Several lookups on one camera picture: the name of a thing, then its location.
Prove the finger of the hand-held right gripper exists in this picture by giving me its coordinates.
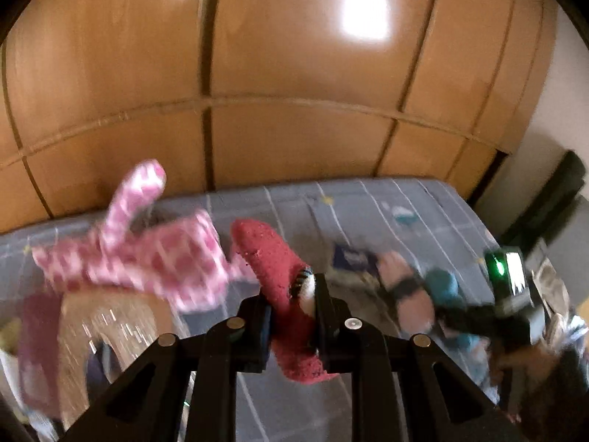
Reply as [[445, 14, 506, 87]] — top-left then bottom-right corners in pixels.
[[381, 274, 501, 338]]

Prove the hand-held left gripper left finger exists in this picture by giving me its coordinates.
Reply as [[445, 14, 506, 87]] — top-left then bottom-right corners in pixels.
[[60, 295, 273, 442]]

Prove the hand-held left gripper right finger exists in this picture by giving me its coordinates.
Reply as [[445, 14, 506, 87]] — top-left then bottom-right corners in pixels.
[[314, 274, 525, 442]]

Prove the teal fuzzy sock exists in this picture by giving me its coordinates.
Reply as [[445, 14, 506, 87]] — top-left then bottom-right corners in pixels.
[[422, 268, 484, 369]]

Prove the pink sock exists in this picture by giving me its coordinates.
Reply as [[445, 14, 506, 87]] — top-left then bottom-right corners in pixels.
[[377, 251, 438, 334]]

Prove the red fuzzy sock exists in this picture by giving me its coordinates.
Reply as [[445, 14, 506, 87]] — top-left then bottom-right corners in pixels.
[[230, 218, 339, 384]]

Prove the woven wicker basket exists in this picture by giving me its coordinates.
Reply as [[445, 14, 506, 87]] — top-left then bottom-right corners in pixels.
[[14, 285, 187, 434]]

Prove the person's right forearm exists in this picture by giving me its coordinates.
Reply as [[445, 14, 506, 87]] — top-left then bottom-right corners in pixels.
[[488, 344, 589, 442]]

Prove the striped cloth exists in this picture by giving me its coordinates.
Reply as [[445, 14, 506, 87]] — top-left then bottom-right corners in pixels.
[[536, 260, 589, 348]]

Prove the navy blue cloth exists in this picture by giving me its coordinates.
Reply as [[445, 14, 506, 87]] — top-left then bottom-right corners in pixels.
[[331, 242, 380, 279]]

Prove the grey patterned bed sheet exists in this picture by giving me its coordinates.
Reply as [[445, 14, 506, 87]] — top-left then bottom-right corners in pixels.
[[0, 177, 504, 442]]

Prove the black chair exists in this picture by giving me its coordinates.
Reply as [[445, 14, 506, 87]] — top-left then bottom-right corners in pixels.
[[499, 150, 589, 259]]

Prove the pink white patterned garment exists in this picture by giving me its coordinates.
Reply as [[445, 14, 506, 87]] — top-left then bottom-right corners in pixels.
[[31, 159, 251, 312]]

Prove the maroon cloth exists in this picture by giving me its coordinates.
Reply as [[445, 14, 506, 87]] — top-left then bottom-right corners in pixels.
[[17, 292, 64, 419]]

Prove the wooden wardrobe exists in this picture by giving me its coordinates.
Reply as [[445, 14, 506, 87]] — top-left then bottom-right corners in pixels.
[[0, 0, 560, 235]]

